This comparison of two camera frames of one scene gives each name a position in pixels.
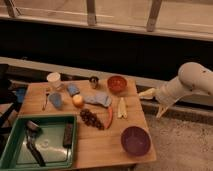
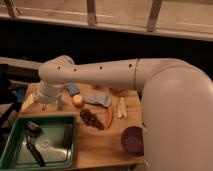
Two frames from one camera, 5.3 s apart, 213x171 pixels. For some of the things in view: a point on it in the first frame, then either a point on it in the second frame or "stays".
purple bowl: (135, 140) stays
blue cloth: (100, 98) stays
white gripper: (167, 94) → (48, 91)
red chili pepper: (110, 118) stays
